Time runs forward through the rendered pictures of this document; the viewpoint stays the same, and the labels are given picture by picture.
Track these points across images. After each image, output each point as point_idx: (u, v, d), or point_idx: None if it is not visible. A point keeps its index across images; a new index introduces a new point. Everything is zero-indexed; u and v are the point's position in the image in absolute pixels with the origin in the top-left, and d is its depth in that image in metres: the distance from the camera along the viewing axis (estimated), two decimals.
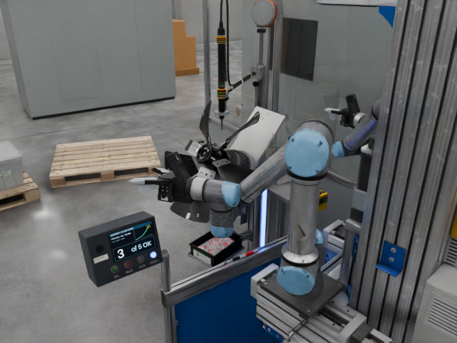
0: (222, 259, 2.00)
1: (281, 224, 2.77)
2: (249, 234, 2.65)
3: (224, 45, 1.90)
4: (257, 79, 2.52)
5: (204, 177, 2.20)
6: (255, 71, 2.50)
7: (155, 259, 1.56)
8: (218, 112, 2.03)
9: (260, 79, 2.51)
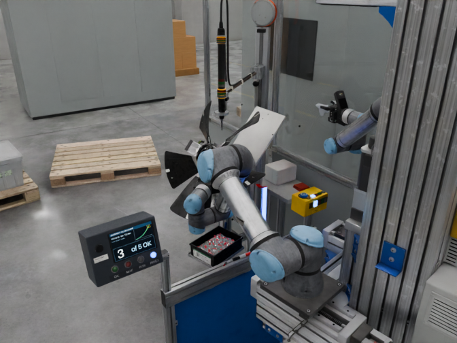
0: (222, 259, 2.00)
1: (281, 224, 2.77)
2: None
3: (224, 45, 1.90)
4: (257, 79, 2.52)
5: None
6: (255, 71, 2.50)
7: (155, 259, 1.56)
8: (218, 112, 2.03)
9: (260, 79, 2.51)
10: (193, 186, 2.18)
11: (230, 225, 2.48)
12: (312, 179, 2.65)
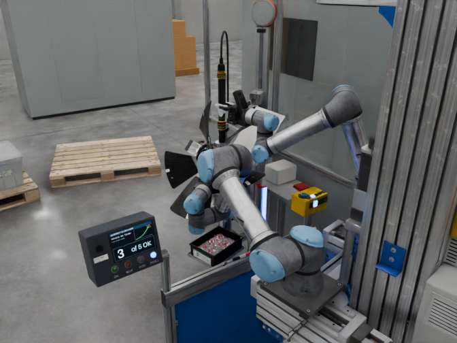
0: (222, 259, 2.00)
1: (281, 224, 2.77)
2: None
3: (224, 79, 1.97)
4: (256, 105, 2.59)
5: None
6: (254, 96, 2.56)
7: (155, 259, 1.56)
8: (218, 143, 2.09)
9: (259, 105, 2.57)
10: (193, 186, 2.18)
11: (230, 225, 2.48)
12: (312, 179, 2.65)
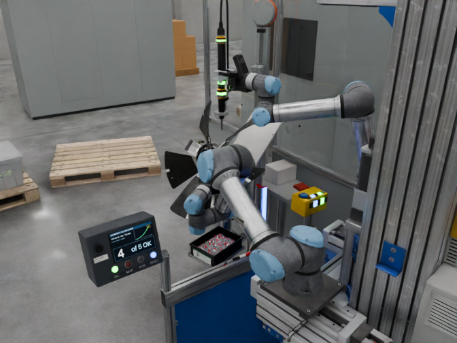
0: (222, 259, 2.00)
1: (281, 224, 2.77)
2: None
3: (224, 45, 1.90)
4: None
5: None
6: (255, 71, 2.50)
7: (155, 259, 1.56)
8: (218, 112, 2.03)
9: None
10: (193, 186, 2.18)
11: (230, 225, 2.48)
12: (312, 179, 2.65)
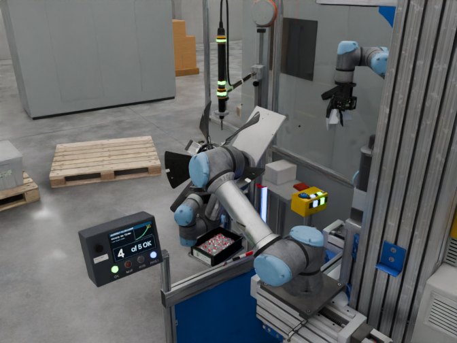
0: (222, 259, 2.00)
1: (281, 224, 2.77)
2: None
3: (224, 45, 1.90)
4: (257, 79, 2.52)
5: None
6: (255, 71, 2.50)
7: (155, 259, 1.56)
8: (218, 112, 2.03)
9: (260, 79, 2.51)
10: (193, 186, 2.18)
11: (230, 225, 2.48)
12: (312, 179, 2.65)
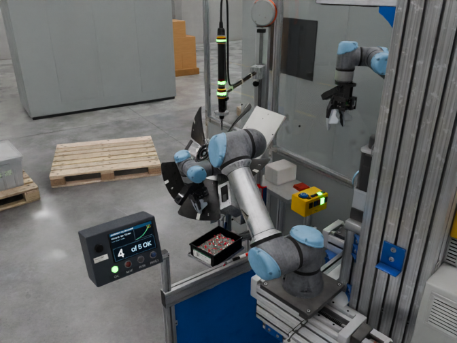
0: (222, 259, 2.00)
1: (281, 224, 2.77)
2: (249, 234, 2.65)
3: (224, 45, 1.90)
4: (257, 79, 2.52)
5: None
6: (255, 71, 2.50)
7: (155, 259, 1.56)
8: (218, 112, 2.03)
9: (260, 79, 2.51)
10: None
11: (230, 225, 2.48)
12: (312, 179, 2.65)
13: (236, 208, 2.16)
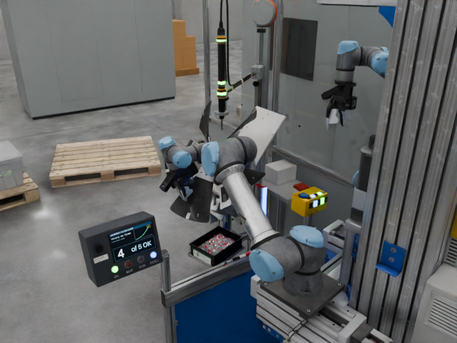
0: (222, 259, 2.00)
1: (281, 224, 2.77)
2: None
3: (224, 45, 1.90)
4: (257, 79, 2.52)
5: (196, 162, 2.30)
6: (255, 71, 2.50)
7: (155, 259, 1.56)
8: (218, 112, 2.03)
9: (260, 79, 2.51)
10: None
11: (230, 225, 2.48)
12: (312, 179, 2.65)
13: None
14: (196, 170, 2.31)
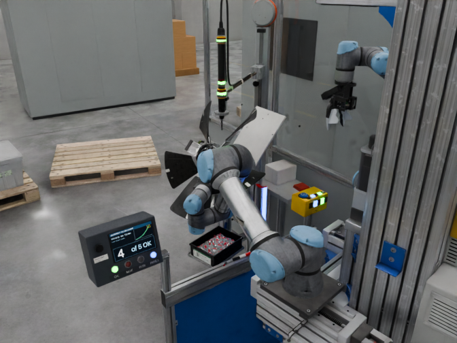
0: (222, 259, 2.00)
1: (281, 224, 2.77)
2: None
3: (224, 45, 1.90)
4: (257, 79, 2.52)
5: (196, 162, 2.30)
6: (255, 71, 2.50)
7: (155, 259, 1.56)
8: (218, 112, 2.03)
9: (260, 79, 2.51)
10: (184, 159, 2.33)
11: (230, 225, 2.48)
12: (312, 179, 2.65)
13: None
14: (196, 170, 2.31)
